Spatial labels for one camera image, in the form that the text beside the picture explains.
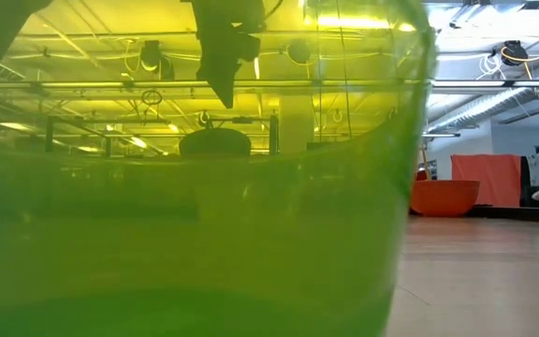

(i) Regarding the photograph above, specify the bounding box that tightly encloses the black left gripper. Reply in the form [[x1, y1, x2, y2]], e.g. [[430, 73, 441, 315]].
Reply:
[[189, 0, 266, 110]]

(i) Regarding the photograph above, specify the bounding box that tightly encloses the pink plastic bowl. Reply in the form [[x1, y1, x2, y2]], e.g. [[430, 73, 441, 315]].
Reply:
[[179, 127, 253, 158]]

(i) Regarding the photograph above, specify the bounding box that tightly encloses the green plastic bowl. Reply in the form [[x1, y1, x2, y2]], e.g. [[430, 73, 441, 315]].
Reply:
[[0, 0, 439, 337]]

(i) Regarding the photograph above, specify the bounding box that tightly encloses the red-orange plastic bowl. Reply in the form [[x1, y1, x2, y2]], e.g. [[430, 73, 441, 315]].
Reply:
[[410, 180, 481, 219]]

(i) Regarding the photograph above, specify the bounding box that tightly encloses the white pillar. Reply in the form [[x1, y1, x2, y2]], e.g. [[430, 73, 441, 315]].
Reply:
[[278, 93, 315, 155]]

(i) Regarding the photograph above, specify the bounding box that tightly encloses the ceiling strip light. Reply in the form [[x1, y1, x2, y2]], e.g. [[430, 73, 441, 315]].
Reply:
[[315, 16, 415, 33]]

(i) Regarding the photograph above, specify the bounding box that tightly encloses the orange partition panel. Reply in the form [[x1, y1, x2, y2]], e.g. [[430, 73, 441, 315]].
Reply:
[[450, 154, 522, 208]]

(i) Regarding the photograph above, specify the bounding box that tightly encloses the ceiling cord reel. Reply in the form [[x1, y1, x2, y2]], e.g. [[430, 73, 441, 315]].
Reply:
[[286, 39, 313, 66], [138, 39, 164, 74], [501, 39, 529, 66]]

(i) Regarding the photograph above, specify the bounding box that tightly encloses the silver ventilation duct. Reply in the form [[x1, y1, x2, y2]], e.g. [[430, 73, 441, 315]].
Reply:
[[428, 69, 539, 135]]

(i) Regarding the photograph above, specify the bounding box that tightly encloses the black aluminium table frame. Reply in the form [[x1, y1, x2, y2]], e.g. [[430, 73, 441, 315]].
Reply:
[[409, 204, 539, 224]]

